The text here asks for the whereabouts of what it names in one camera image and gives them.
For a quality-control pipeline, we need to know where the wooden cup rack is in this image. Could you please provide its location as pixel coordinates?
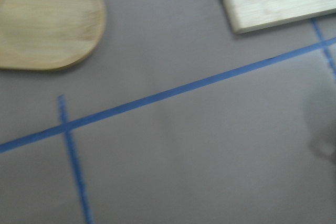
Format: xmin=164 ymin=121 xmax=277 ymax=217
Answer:
xmin=1 ymin=0 xmax=107 ymax=71

